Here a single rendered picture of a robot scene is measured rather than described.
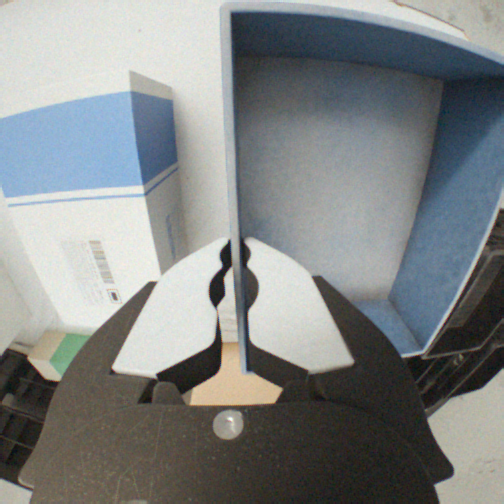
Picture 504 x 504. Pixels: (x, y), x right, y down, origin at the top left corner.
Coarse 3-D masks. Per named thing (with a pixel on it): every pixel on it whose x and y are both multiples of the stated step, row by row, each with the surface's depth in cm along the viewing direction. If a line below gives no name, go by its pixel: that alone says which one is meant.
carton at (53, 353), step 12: (48, 336) 33; (60, 336) 33; (72, 336) 33; (84, 336) 34; (36, 348) 30; (48, 348) 31; (60, 348) 31; (72, 348) 31; (36, 360) 29; (48, 360) 29; (60, 360) 29; (48, 372) 30; (60, 372) 30
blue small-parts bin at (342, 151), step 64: (256, 64) 12; (320, 64) 12; (384, 64) 11; (448, 64) 9; (256, 128) 14; (320, 128) 14; (384, 128) 14; (448, 128) 13; (256, 192) 16; (320, 192) 16; (384, 192) 16; (448, 192) 14; (320, 256) 19; (384, 256) 19; (448, 256) 14; (384, 320) 19
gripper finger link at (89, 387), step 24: (144, 288) 8; (120, 312) 7; (96, 336) 6; (120, 336) 6; (72, 360) 5; (96, 360) 6; (72, 384) 5; (96, 384) 5; (120, 384) 5; (144, 384) 5; (48, 408) 4; (72, 408) 4; (96, 408) 4; (48, 432) 4; (72, 432) 4; (48, 456) 3; (24, 480) 3
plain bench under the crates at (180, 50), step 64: (64, 0) 13; (128, 0) 14; (192, 0) 15; (256, 0) 15; (320, 0) 15; (384, 0) 14; (0, 64) 15; (64, 64) 16; (128, 64) 17; (192, 64) 17; (192, 128) 20; (0, 192) 21; (192, 192) 23; (0, 256) 26
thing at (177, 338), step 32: (192, 256) 10; (224, 256) 11; (160, 288) 8; (192, 288) 8; (224, 288) 10; (160, 320) 7; (192, 320) 7; (128, 352) 6; (160, 352) 6; (192, 352) 6; (192, 384) 6
